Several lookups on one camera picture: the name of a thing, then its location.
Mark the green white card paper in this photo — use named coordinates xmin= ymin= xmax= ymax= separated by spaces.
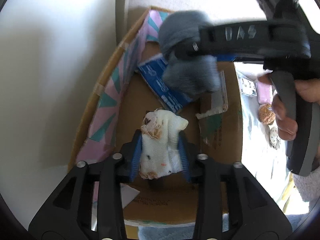
xmin=196 ymin=70 xmax=228 ymax=146

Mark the white fleece sleeve forearm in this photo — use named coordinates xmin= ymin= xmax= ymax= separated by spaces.
xmin=293 ymin=167 xmax=320 ymax=202

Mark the cardboard box pink teal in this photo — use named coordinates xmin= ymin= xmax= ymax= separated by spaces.
xmin=69 ymin=7 xmax=242 ymax=226

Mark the person's right hand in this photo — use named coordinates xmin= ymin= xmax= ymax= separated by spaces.
xmin=272 ymin=79 xmax=320 ymax=141

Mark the white star print sock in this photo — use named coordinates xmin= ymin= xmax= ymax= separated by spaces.
xmin=239 ymin=77 xmax=257 ymax=98

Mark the blue white packet box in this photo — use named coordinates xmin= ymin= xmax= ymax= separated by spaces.
xmin=137 ymin=54 xmax=193 ymax=113

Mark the floral blue white cloth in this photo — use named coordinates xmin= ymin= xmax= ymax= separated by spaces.
xmin=235 ymin=63 xmax=309 ymax=230

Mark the grey fluffy plush cloth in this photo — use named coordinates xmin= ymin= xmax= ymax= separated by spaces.
xmin=158 ymin=10 xmax=221 ymax=98

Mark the pink fluffy rolled sock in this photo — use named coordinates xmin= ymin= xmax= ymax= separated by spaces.
xmin=255 ymin=80 xmax=273 ymax=105

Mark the white patterned sock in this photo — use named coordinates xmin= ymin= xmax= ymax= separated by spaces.
xmin=139 ymin=109 xmax=189 ymax=179

